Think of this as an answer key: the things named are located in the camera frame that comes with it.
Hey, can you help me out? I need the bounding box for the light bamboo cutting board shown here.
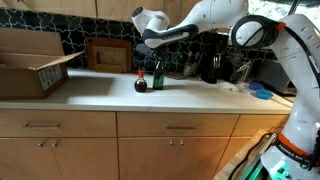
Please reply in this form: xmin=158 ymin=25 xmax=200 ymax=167
xmin=92 ymin=45 xmax=128 ymax=73

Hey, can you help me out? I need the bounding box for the wooden lower cabinet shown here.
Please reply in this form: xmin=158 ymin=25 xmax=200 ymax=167
xmin=0 ymin=109 xmax=292 ymax=180

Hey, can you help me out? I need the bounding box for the blue bowl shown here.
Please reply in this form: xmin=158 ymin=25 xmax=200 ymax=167
xmin=250 ymin=89 xmax=274 ymax=100

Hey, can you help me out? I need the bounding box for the wooden upper cabinet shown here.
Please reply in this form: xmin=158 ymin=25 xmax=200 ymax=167
xmin=0 ymin=0 xmax=233 ymax=34

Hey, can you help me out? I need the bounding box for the grey metal pole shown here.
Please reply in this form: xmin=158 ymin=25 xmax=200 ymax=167
xmin=288 ymin=0 xmax=300 ymax=16

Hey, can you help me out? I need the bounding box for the open cardboard box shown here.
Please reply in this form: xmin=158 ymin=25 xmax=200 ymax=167
xmin=0 ymin=28 xmax=85 ymax=101

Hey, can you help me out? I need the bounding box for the soy sauce bottle red cap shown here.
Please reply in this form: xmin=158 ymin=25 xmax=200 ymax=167
xmin=133 ymin=67 xmax=148 ymax=94

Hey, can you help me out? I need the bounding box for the metal bar drawer handle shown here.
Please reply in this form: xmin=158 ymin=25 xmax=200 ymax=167
xmin=19 ymin=123 xmax=62 ymax=130

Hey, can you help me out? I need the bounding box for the dark brown cutting board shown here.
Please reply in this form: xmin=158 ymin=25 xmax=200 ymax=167
xmin=85 ymin=37 xmax=133 ymax=74

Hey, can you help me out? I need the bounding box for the spice bottle white label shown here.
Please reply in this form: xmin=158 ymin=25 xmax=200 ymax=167
xmin=183 ymin=51 xmax=193 ymax=77

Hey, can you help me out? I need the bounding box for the black coffee maker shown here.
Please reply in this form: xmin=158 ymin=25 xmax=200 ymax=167
xmin=199 ymin=31 xmax=230 ymax=84

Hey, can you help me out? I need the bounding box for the grey box appliance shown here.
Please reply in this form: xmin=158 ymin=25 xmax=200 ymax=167
xmin=255 ymin=59 xmax=292 ymax=95

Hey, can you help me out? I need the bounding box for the black cable on cart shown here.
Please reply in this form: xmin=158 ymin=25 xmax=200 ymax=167
xmin=229 ymin=132 xmax=276 ymax=180

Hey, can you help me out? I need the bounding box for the purple bowl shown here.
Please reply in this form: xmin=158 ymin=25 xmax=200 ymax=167
xmin=248 ymin=81 xmax=265 ymax=92

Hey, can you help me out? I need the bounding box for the wooden cabinet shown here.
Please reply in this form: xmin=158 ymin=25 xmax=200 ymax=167
xmin=0 ymin=0 xmax=233 ymax=34
xmin=0 ymin=109 xmax=292 ymax=180

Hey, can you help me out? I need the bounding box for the green glass bottle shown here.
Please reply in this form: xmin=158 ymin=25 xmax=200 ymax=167
xmin=152 ymin=55 xmax=165 ymax=91

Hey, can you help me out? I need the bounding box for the window with white frame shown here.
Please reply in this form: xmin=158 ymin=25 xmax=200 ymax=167
xmin=248 ymin=0 xmax=320 ymax=22

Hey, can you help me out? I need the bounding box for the wooden robot cart top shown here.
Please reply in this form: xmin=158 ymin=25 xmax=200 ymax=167
xmin=213 ymin=129 xmax=278 ymax=180

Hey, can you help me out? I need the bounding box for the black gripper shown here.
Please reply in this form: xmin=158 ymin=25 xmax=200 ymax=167
xmin=137 ymin=40 xmax=168 ymax=65

